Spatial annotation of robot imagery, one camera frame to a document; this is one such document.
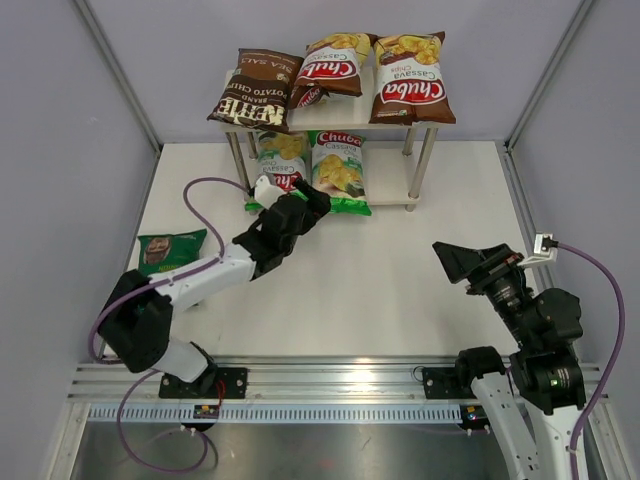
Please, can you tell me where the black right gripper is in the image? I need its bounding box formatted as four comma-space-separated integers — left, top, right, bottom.
434, 241, 537, 347

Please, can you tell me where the green Chuba cassava chips bag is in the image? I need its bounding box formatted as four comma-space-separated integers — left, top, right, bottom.
255, 132, 311, 197

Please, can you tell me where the brown Kettle potato chips bag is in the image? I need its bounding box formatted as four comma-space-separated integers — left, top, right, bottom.
207, 49, 304, 133

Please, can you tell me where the brown Chuba bag text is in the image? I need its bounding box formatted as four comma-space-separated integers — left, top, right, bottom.
288, 32, 378, 109

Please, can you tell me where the brown Chuba cassava chips bag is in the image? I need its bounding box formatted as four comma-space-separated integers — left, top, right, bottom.
370, 31, 456, 126

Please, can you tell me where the green Real hand cooked bag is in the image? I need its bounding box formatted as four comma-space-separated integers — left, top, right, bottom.
137, 229, 207, 276

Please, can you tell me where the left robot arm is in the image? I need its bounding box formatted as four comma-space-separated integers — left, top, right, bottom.
90, 175, 331, 398

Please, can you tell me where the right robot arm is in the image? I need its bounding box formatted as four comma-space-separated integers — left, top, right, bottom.
433, 233, 589, 479

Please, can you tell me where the white two-tier shelf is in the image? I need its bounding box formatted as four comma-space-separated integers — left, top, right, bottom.
215, 66, 441, 217

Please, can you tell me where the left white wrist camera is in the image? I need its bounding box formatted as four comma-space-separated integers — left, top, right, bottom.
253, 174, 284, 209

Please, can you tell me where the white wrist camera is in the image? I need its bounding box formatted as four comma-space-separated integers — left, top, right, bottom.
519, 233, 558, 268
253, 174, 284, 209

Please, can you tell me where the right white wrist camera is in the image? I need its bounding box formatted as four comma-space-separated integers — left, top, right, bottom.
519, 233, 558, 268

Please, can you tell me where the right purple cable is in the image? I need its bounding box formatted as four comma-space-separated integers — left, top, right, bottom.
554, 242, 626, 480

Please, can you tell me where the aluminium mounting rail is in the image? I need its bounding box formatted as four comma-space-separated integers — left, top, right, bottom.
67, 362, 609, 406

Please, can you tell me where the white slotted cable duct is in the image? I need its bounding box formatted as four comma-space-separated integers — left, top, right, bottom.
88, 403, 462, 425

